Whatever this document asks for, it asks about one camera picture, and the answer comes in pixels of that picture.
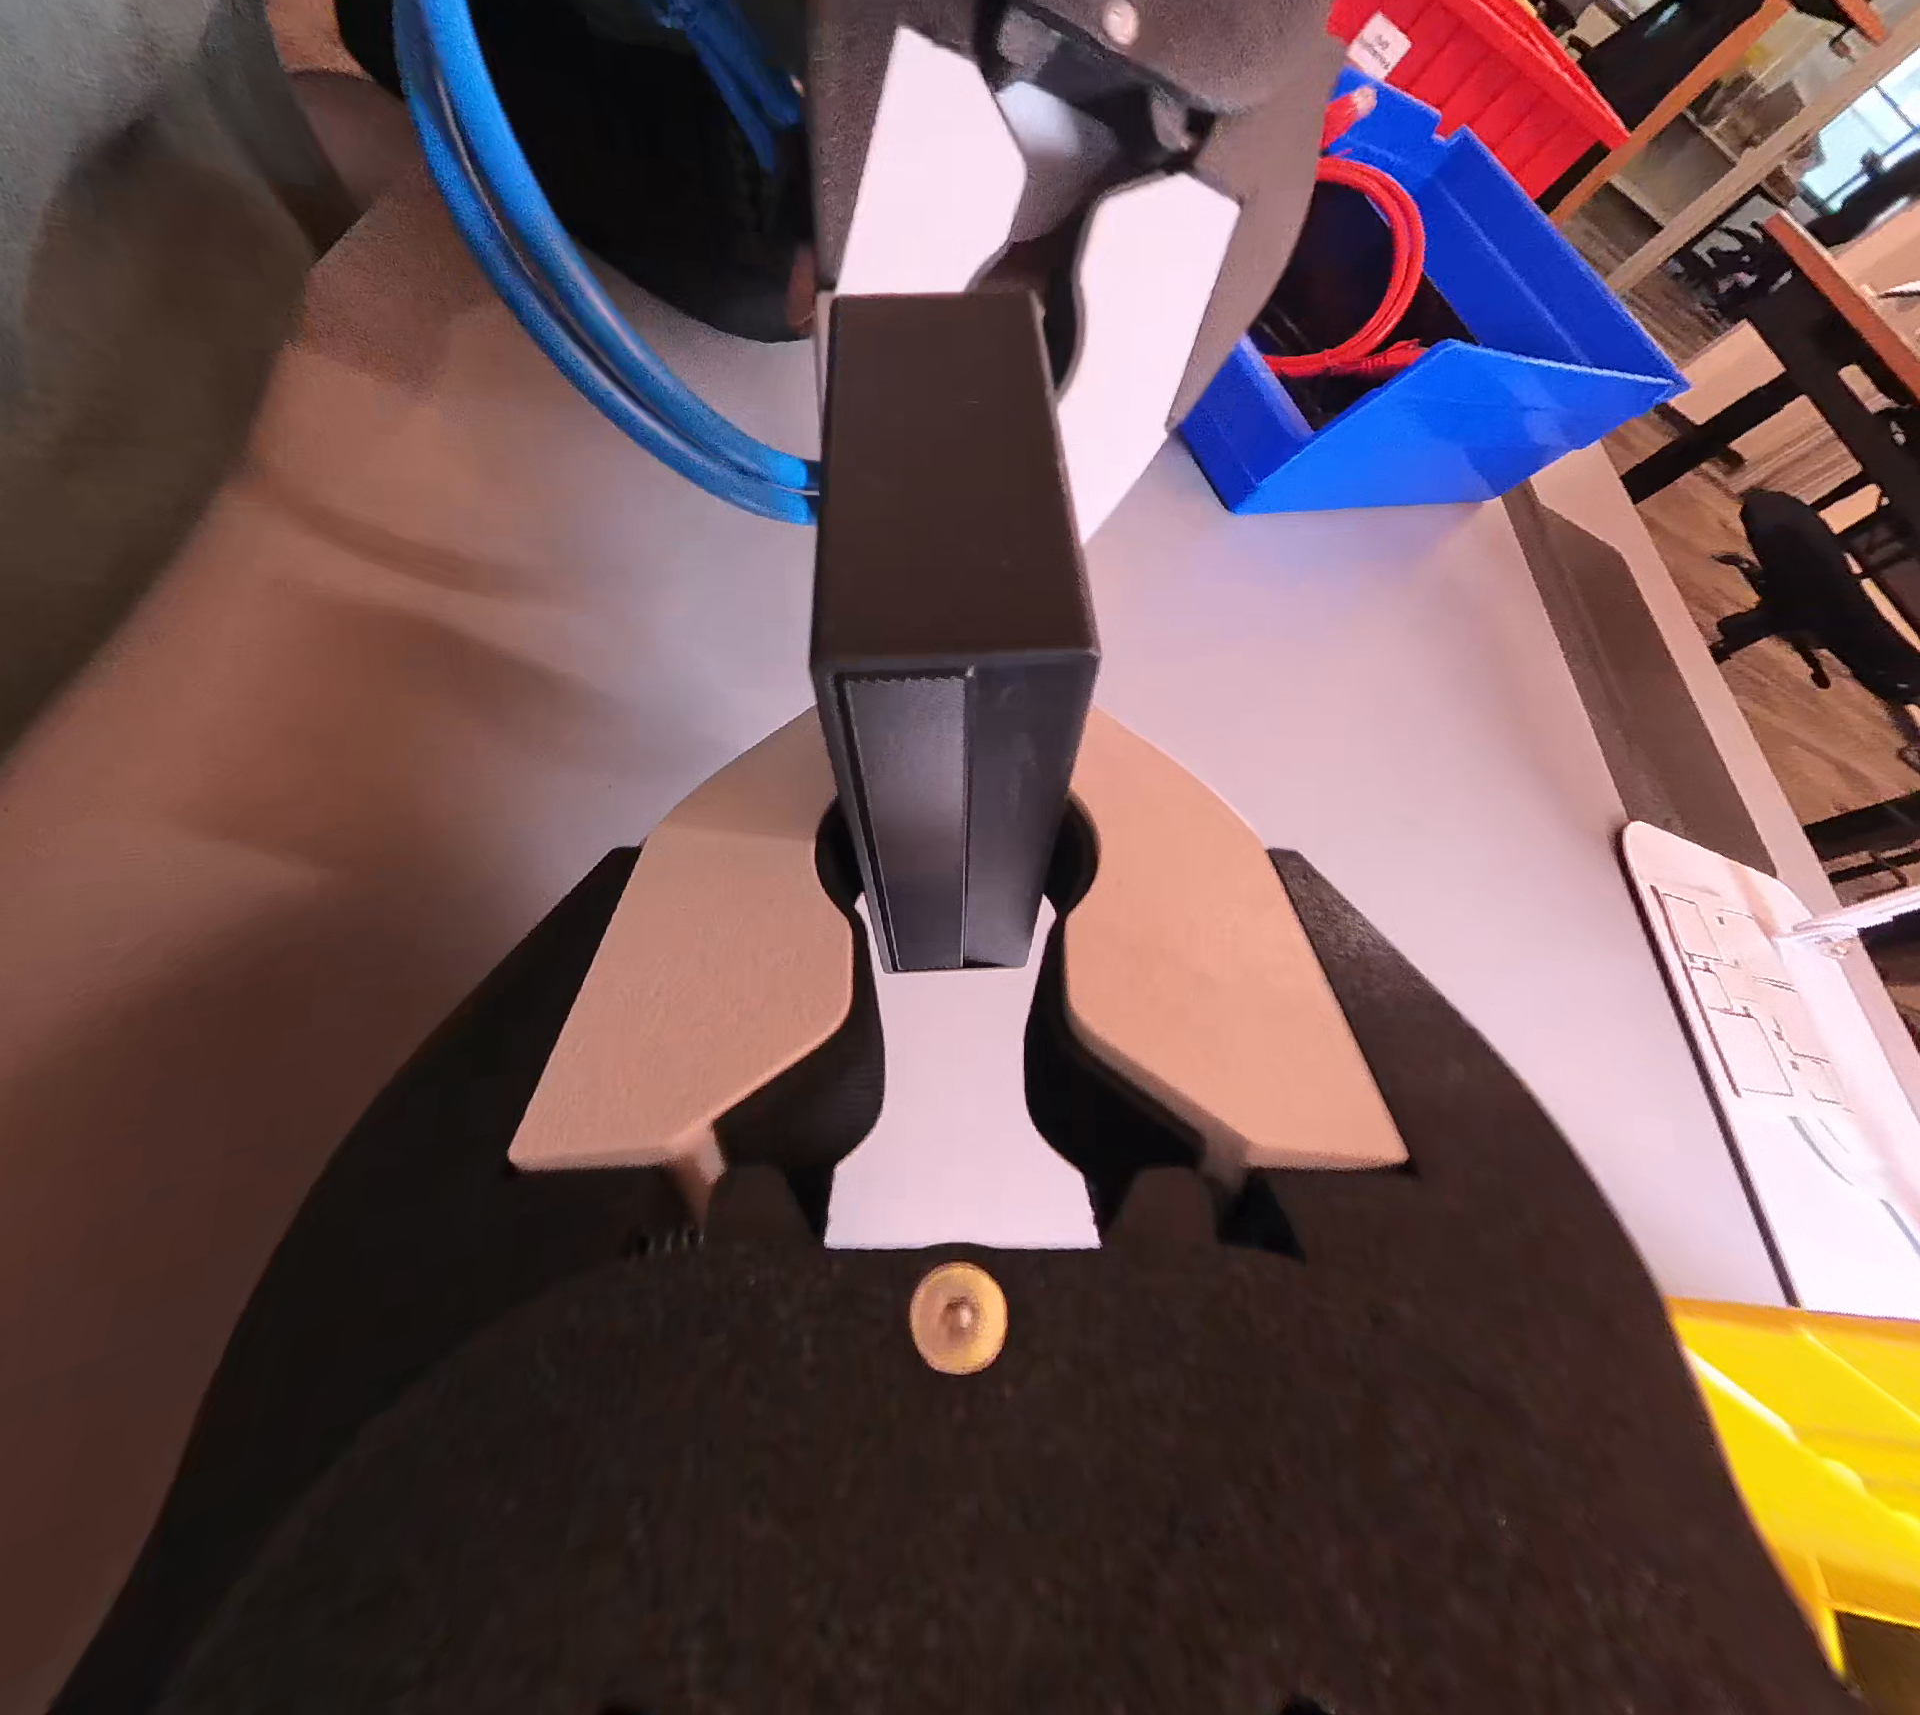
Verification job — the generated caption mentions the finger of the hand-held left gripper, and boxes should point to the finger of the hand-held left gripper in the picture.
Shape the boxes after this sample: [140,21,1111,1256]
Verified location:
[821,27,1052,299]
[1042,169,1247,547]

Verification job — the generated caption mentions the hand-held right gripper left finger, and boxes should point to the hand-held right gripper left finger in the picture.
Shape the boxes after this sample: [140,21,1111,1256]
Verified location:
[506,709,901,1172]

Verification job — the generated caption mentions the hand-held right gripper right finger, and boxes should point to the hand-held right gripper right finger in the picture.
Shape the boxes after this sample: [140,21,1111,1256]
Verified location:
[1033,709,1412,1172]

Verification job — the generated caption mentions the black network switch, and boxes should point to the black network switch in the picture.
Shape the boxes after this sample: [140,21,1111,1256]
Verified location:
[809,289,1101,973]

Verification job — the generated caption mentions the blue ethernet cable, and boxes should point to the blue ethernet cable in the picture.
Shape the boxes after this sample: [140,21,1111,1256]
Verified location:
[392,0,827,527]

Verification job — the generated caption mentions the red plastic bin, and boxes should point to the red plastic bin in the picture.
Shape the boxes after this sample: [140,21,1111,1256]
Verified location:
[1325,0,1630,201]

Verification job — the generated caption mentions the blue plastic bin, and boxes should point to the blue plastic bin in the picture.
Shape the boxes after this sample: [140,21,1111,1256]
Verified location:
[1176,69,1689,517]

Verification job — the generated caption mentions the white floor plan sheet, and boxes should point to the white floor plan sheet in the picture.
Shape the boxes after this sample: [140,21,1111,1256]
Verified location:
[1620,819,1920,1318]

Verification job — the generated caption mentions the black office chair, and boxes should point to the black office chair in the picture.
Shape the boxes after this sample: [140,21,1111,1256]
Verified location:
[1710,489,1920,733]

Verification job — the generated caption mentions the yellow plastic bin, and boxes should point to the yellow plastic bin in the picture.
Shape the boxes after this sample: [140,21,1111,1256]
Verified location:
[1664,1294,1920,1678]

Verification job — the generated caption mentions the green sweatshirt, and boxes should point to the green sweatshirt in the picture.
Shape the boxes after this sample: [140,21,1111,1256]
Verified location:
[0,0,309,733]

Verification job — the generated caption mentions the red ethernet cable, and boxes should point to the red ethernet cable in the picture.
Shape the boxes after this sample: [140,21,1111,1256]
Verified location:
[1259,87,1429,381]

